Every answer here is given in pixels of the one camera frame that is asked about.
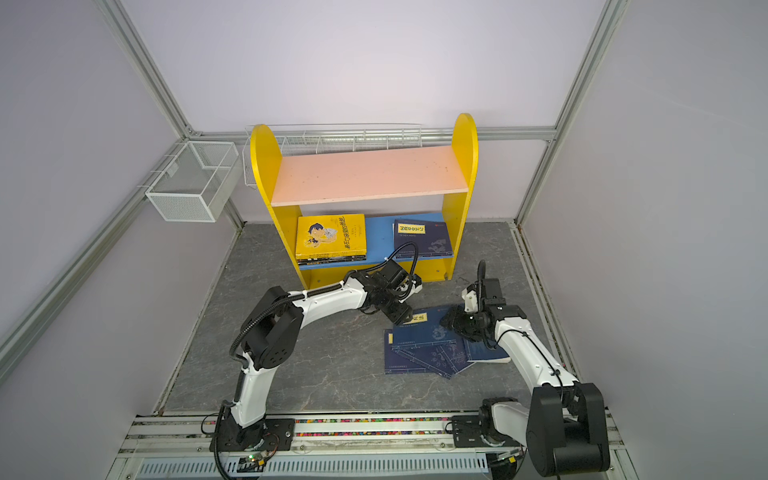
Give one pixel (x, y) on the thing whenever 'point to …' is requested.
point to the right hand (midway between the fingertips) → (449, 326)
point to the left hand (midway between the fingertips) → (406, 316)
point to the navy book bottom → (396, 362)
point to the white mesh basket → (195, 185)
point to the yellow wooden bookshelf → (352, 211)
